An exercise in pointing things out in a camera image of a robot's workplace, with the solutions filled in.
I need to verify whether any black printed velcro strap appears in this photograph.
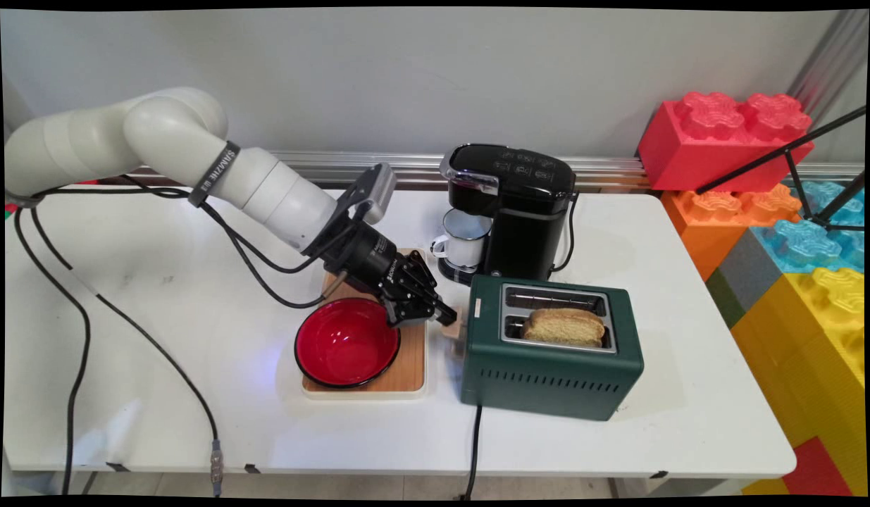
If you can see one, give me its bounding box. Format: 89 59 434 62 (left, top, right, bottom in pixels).
187 141 241 208

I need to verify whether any black cable loop to gripper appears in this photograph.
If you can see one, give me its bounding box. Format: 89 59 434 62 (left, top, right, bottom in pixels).
199 201 358 311

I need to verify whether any black coffee machine cord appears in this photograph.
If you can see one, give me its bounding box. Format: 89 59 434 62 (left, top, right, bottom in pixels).
552 192 580 273

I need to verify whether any small red toy brick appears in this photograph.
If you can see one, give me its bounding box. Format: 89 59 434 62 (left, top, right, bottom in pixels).
783 437 854 497

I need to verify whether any aluminium rail along wall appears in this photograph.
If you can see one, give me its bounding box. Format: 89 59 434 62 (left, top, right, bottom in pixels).
97 148 866 192

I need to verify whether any green two-slot toaster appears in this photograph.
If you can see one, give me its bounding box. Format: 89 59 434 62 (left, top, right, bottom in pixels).
460 274 645 423

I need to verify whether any big red toy brick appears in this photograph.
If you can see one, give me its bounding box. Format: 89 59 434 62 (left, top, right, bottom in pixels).
637 91 816 194

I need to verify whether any white enamel mug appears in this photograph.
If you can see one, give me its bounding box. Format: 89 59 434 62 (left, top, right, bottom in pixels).
430 209 494 270

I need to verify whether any thin black hanging cable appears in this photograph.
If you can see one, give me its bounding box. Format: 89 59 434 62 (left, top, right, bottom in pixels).
13 204 92 495

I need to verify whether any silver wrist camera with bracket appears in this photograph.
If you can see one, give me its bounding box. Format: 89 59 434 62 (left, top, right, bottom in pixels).
334 163 398 226

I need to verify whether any red bowl with black rim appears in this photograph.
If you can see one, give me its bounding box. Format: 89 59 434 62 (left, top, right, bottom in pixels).
294 296 402 389

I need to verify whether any wooden tray with white rim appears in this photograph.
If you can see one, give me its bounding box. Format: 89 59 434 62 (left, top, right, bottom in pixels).
301 248 428 399

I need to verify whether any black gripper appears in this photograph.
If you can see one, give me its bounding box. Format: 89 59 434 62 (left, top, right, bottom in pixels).
321 220 459 330

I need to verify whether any big yellow toy brick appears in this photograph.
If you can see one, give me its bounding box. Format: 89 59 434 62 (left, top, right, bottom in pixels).
731 267 868 496

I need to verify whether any big orange toy brick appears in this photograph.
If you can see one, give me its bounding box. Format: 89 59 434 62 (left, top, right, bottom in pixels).
661 183 804 282

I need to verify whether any beige toaster lever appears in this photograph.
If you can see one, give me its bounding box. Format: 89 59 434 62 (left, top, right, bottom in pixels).
445 304 472 358

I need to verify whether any black toaster power cord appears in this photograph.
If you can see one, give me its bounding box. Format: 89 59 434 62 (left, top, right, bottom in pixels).
461 405 484 501

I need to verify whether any black coffee machine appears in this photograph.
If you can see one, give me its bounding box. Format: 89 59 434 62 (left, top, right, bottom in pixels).
438 143 578 286

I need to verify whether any black cable with metal connector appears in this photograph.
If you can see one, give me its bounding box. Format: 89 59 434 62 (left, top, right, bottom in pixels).
30 206 225 495

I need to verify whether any black tripod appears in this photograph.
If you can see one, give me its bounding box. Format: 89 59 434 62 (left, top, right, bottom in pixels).
695 106 867 232

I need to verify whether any slice of toast bread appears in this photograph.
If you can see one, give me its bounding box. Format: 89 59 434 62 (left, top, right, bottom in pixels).
521 308 607 348

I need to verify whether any big grey toy brick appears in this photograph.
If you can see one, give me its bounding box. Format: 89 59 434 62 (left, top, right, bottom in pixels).
705 246 782 329

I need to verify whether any big blue toy brick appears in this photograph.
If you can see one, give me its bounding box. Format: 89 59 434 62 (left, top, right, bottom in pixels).
750 179 866 273

